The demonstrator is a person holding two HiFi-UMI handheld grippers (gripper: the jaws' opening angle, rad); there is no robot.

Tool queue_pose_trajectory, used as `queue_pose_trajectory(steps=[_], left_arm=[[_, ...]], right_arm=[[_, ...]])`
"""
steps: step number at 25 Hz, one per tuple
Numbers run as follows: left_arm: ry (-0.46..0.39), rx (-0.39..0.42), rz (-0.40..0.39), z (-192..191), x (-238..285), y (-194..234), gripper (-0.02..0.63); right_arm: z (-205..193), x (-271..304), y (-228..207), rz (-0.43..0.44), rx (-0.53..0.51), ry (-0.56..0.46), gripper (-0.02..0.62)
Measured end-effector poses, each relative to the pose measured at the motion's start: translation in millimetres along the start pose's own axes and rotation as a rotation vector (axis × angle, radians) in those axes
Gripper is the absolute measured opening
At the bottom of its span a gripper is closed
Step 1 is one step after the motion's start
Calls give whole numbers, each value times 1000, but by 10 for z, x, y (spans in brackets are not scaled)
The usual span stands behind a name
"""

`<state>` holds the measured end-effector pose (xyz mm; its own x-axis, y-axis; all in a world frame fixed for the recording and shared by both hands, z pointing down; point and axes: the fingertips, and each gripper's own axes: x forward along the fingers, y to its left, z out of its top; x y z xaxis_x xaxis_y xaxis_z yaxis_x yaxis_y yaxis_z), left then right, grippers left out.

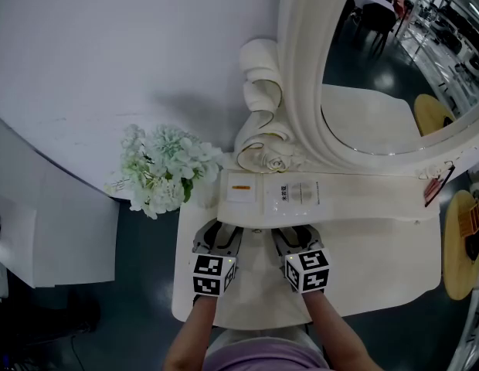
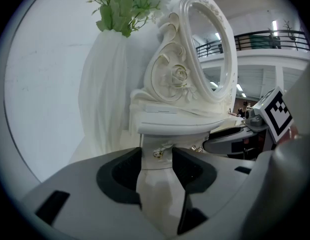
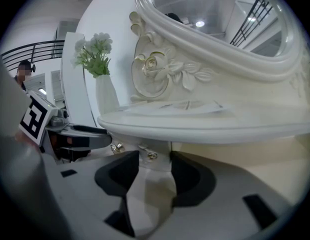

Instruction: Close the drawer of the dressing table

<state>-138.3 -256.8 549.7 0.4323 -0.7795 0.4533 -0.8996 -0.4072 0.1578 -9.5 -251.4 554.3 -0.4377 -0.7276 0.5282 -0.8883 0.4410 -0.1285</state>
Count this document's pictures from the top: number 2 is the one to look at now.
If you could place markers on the person's right forearm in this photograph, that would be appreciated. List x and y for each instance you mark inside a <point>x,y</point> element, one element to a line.
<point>288,136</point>

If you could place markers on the white artificial flowers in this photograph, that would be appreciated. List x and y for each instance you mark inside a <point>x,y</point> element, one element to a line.
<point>125,6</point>

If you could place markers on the white vase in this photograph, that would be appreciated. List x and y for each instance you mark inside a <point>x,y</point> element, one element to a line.
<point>105,89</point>

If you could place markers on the white small drawer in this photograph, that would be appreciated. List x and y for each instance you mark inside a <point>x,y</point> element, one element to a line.
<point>155,141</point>

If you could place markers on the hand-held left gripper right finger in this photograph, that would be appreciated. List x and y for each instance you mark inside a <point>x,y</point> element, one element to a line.
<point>220,184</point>

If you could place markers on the white vanity table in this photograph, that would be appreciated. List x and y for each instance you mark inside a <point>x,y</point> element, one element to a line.
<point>170,127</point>

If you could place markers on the long ceiling light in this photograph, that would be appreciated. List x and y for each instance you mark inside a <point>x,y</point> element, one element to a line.
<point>274,28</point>

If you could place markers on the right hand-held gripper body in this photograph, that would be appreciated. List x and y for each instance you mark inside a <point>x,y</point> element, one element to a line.
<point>277,114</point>

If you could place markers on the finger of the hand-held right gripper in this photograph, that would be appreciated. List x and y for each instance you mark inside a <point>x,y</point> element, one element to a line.
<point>220,144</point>

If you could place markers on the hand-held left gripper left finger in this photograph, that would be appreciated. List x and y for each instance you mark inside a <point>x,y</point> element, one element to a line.
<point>82,196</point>

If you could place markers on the oval white framed mirror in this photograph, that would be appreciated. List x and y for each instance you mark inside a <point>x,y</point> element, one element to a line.
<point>170,71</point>

